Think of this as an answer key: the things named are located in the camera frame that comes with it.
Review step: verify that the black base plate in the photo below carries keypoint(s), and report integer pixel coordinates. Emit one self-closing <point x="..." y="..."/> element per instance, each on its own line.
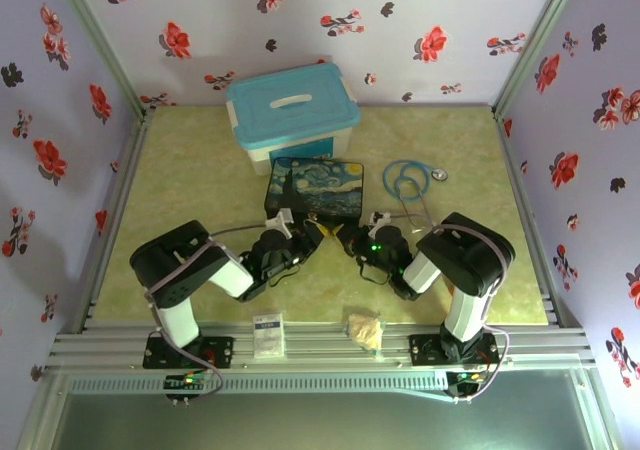
<point x="425" y="350"/>
<point x="220" y="352"/>

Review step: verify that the green circuit board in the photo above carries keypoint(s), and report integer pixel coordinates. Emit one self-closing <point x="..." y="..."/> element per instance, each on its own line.
<point x="186" y="381"/>
<point x="465" y="380"/>

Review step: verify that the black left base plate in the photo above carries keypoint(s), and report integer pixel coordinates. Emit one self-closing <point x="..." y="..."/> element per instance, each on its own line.
<point x="220" y="352"/>

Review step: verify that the aluminium right frame post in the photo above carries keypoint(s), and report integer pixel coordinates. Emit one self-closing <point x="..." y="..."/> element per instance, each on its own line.
<point x="537" y="40"/>

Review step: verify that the starry night print case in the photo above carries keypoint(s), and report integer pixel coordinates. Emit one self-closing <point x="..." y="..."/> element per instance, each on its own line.
<point x="315" y="185"/>

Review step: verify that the left green circuit board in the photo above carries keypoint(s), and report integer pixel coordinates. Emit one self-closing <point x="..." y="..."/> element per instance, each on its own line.
<point x="186" y="381"/>

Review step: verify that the blue stethoscope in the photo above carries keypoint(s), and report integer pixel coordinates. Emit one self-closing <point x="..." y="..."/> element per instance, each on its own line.
<point x="402" y="190"/>

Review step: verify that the aluminium rail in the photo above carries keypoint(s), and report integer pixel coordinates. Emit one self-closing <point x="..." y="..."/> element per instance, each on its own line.
<point x="117" y="210"/>
<point x="320" y="347"/>
<point x="530" y="220"/>

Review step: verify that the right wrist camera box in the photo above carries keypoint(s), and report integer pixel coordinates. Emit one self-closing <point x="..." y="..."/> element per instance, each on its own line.
<point x="381" y="217"/>

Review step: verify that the aluminium frame post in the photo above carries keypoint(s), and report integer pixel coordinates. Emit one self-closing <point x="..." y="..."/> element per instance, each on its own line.
<point x="537" y="40"/>
<point x="100" y="45"/>

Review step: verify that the crumpled yellowish plastic bag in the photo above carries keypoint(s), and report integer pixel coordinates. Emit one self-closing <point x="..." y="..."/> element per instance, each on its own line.
<point x="367" y="332"/>

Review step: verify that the aluminium left side rail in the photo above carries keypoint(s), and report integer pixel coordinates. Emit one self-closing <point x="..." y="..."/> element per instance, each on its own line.
<point x="117" y="210"/>

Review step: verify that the right green circuit board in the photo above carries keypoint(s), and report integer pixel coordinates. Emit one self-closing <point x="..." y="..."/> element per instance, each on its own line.
<point x="465" y="380"/>

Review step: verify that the aluminium right side rail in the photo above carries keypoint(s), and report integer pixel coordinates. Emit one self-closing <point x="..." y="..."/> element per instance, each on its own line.
<point x="530" y="220"/>

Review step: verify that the blue lid storage box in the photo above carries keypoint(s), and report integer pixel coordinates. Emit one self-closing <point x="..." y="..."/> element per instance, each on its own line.
<point x="292" y="105"/>

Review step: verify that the aluminium left frame post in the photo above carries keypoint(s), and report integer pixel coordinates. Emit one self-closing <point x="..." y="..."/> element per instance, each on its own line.
<point x="100" y="45"/>

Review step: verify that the aluminium front rail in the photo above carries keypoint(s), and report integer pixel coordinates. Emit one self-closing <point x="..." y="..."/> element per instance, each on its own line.
<point x="320" y="347"/>

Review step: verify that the white paper packet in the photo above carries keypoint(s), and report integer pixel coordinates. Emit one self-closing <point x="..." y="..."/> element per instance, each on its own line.
<point x="268" y="335"/>

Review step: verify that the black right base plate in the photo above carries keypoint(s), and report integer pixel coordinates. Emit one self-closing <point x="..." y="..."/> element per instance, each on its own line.
<point x="425" y="350"/>

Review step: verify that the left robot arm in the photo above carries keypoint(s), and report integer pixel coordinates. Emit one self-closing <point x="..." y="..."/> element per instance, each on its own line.
<point x="175" y="265"/>

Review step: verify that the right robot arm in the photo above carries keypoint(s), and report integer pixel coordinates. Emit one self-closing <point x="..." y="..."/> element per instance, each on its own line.
<point x="465" y="255"/>

